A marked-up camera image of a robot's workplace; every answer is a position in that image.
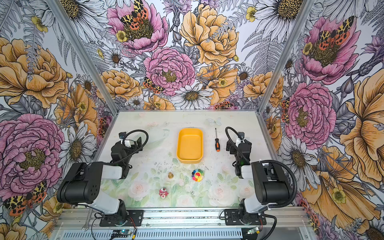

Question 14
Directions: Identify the orange black handle screwdriver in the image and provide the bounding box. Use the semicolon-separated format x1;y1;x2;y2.
215;129;221;152

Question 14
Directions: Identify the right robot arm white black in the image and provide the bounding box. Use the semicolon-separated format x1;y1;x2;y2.
224;138;297;226

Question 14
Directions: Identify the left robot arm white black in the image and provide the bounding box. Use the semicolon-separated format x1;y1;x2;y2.
57;138;143;226

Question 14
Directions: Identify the yellow plastic bin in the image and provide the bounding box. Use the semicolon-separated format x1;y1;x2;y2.
177;128;204;164

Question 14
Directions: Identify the multicolour round toy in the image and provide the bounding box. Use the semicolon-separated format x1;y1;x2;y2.
191;169;204;182

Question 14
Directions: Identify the pink white small toy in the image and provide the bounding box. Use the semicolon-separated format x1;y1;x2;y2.
159;188;169;199

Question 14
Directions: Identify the left green circuit board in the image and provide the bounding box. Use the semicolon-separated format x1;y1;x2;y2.
111;229;135;238

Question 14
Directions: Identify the green circuit board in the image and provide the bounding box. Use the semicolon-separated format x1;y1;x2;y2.
247;227;260;235
111;229;135;238

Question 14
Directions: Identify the right green circuit board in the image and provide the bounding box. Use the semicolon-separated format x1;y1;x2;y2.
247;227;260;235

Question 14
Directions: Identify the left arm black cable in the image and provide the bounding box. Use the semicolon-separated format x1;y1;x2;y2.
113;129;150;165

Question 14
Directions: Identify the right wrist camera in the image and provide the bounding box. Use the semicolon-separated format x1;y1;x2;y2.
236;132;245;147

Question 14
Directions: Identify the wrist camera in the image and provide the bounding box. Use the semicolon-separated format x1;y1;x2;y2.
119;132;132;148
236;132;245;147

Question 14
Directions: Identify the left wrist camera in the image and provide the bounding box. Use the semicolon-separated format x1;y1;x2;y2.
119;132;132;148

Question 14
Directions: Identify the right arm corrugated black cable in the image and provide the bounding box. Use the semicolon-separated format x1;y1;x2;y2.
224;126;298;208

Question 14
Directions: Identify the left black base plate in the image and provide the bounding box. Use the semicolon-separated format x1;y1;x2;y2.
100;210;145;227

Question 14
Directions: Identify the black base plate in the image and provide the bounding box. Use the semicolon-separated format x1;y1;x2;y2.
224;209;267;226
100;210;145;227

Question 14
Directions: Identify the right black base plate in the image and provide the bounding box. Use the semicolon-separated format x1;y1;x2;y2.
224;209;267;226

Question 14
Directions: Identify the aluminium front rail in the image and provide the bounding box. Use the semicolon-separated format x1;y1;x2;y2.
54;206;311;231

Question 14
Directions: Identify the white vented cable duct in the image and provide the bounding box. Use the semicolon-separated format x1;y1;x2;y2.
57;228;243;240

